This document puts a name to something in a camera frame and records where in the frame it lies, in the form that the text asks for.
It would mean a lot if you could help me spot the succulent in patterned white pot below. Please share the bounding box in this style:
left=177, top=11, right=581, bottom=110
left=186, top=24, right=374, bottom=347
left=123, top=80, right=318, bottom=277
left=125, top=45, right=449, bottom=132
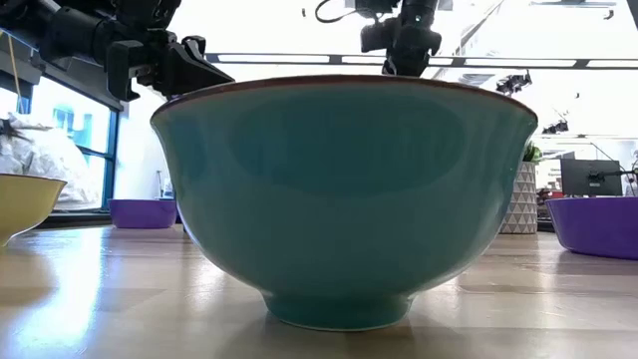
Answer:
left=499, top=141, right=544, bottom=235

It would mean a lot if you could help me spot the blue window frame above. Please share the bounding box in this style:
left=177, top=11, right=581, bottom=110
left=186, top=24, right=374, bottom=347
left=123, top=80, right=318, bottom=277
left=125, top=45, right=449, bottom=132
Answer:
left=14, top=94, right=121, bottom=210

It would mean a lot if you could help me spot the person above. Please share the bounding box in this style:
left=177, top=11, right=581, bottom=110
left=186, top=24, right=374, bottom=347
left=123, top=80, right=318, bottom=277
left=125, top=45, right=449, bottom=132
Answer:
left=0, top=112, right=104, bottom=211

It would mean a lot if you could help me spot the long ceiling light rail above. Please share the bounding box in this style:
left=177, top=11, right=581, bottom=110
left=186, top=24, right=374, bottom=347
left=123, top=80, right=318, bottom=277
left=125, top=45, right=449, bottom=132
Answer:
left=204, top=51, right=638, bottom=71

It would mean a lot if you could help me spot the black computer monitor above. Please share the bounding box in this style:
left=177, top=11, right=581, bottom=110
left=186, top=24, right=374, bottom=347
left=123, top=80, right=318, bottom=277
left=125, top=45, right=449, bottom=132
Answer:
left=559, top=158, right=624, bottom=197

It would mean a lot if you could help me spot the black aluminium rig frame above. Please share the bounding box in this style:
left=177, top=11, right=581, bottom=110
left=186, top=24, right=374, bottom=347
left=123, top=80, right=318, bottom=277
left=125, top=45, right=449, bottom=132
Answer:
left=37, top=211, right=555, bottom=233

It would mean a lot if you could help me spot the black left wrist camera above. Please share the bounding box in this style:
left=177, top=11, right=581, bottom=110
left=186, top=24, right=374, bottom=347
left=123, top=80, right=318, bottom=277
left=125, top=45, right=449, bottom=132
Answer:
left=112, top=0, right=183, bottom=32

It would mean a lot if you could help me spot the black ceiling spotlight cluster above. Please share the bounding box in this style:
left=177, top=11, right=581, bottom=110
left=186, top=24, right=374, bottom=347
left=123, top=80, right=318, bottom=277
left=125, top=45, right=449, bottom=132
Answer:
left=494, top=69, right=533, bottom=98
left=541, top=118, right=570, bottom=136

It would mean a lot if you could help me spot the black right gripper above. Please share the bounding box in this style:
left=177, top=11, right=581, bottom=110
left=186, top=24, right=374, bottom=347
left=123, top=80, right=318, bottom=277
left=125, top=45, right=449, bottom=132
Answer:
left=381, top=21, right=444, bottom=78

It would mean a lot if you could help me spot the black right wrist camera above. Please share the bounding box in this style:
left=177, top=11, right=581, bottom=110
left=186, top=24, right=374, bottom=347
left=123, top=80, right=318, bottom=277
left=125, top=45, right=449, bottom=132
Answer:
left=359, top=19, right=400, bottom=54

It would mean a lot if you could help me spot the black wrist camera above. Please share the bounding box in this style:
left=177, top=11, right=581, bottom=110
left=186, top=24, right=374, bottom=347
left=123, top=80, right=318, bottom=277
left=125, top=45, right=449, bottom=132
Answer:
left=359, top=19, right=400, bottom=54
left=112, top=0, right=183, bottom=32

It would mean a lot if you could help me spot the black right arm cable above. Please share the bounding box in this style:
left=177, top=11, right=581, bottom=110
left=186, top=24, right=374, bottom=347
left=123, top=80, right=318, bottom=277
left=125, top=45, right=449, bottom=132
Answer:
left=313, top=0, right=363, bottom=25

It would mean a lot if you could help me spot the teal bowl with pebbled inside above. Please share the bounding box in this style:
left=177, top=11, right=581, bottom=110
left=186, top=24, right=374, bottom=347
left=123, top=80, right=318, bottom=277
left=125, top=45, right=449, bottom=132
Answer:
left=149, top=74, right=539, bottom=333

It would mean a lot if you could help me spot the yellow speckled ceramic bowl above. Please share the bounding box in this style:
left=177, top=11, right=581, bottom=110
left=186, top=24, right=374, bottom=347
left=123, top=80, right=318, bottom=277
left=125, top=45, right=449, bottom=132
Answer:
left=0, top=173, right=69, bottom=248

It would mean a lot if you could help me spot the purple bowl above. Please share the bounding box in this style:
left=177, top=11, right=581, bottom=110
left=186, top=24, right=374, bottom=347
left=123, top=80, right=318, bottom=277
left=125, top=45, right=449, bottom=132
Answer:
left=544, top=196, right=638, bottom=261
left=108, top=198, right=179, bottom=230

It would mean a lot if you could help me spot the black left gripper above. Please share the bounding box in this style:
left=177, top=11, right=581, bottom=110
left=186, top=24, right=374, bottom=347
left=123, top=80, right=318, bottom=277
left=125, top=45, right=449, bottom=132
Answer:
left=106, top=29, right=236, bottom=104

